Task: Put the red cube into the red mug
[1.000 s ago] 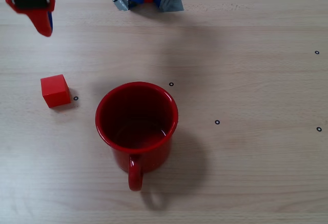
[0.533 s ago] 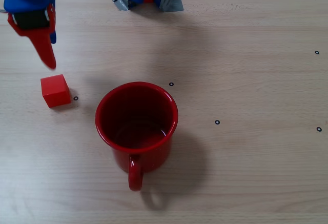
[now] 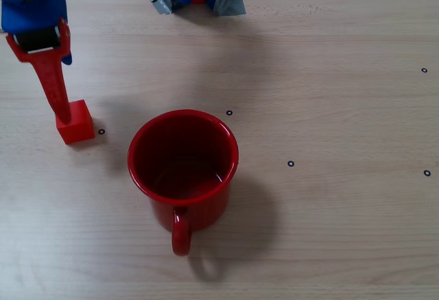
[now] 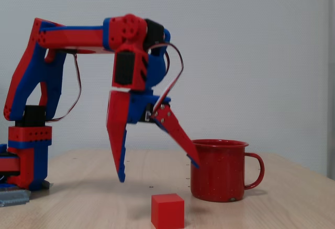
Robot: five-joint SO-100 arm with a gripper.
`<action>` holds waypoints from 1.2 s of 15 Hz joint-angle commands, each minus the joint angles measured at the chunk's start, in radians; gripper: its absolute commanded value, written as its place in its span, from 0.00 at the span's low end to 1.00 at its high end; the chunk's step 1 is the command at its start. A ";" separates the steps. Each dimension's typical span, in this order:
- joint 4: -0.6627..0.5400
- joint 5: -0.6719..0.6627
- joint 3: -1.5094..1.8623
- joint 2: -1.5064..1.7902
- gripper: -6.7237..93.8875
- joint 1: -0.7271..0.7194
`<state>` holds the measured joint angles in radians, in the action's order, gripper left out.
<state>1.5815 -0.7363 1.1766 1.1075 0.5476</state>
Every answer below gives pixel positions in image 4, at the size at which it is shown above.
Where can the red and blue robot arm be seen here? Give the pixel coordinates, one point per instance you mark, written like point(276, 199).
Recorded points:
point(78, 36)

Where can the red cube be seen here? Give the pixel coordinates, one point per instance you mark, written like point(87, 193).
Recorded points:
point(167, 212)

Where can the red enamel mug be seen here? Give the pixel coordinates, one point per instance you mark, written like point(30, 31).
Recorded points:
point(222, 171)

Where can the grey metal table clamp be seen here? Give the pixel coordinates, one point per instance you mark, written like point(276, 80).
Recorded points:
point(13, 197)

